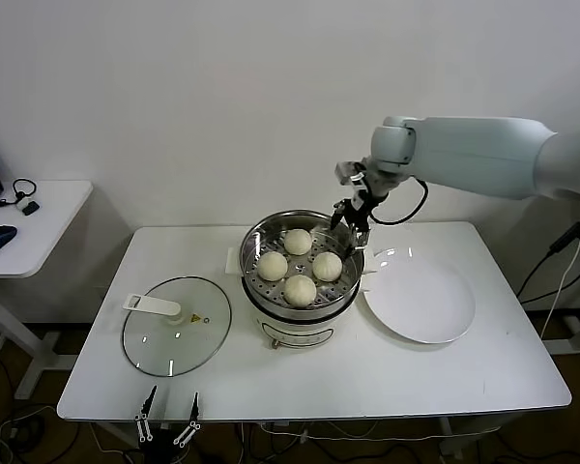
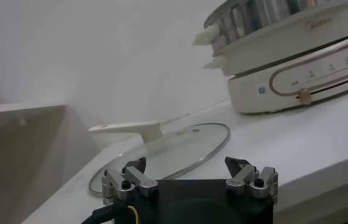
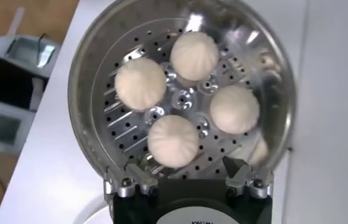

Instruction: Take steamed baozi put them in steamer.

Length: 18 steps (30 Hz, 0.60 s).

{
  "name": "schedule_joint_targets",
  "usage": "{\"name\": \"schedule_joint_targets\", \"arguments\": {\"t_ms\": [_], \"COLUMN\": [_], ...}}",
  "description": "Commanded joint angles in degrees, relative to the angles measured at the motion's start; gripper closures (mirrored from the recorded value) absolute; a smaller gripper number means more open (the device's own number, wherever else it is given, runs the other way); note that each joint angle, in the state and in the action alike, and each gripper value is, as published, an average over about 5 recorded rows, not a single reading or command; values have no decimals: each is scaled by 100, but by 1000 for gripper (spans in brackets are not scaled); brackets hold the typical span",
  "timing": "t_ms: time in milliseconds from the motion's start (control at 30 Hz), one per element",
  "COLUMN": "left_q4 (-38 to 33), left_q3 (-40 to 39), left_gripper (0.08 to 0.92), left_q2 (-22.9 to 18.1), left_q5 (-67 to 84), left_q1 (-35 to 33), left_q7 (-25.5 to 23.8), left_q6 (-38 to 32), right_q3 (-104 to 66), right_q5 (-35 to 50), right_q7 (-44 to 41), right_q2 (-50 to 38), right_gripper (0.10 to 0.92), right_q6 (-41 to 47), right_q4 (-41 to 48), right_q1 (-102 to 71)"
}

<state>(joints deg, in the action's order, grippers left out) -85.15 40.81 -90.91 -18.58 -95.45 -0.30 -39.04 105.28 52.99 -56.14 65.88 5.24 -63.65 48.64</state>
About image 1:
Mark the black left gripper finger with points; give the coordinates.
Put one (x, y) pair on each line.
(146, 412)
(194, 412)

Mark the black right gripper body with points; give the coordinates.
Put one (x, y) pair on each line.
(357, 212)

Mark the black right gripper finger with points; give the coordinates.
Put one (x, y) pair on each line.
(337, 218)
(360, 239)

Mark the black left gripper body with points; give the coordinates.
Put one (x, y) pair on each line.
(163, 442)

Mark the white steamed baozi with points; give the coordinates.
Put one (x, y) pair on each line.
(300, 291)
(297, 241)
(272, 266)
(327, 266)

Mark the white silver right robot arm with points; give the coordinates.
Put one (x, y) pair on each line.
(464, 150)

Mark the stainless steel steamer basket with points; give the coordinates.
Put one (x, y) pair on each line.
(268, 229)

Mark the white round plate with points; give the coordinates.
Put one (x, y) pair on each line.
(425, 299)

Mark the white electric cooker pot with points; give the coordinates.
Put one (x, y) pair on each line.
(295, 333)

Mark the white side table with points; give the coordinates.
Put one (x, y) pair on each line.
(53, 232)

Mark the white table leg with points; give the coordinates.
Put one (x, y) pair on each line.
(452, 435)

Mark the small black white dongle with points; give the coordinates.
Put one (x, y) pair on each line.
(31, 209)

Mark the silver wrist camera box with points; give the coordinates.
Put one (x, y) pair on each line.
(348, 174)

